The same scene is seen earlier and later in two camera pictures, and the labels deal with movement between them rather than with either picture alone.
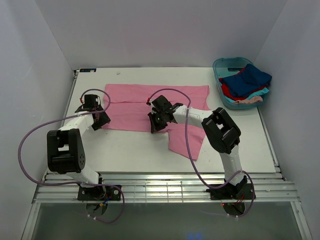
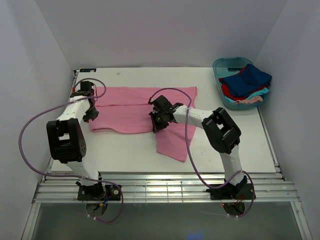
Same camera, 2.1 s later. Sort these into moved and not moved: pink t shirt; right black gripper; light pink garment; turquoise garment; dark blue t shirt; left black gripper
Moved: pink t shirt; left black gripper
Not moved: right black gripper; dark blue t shirt; turquoise garment; light pink garment
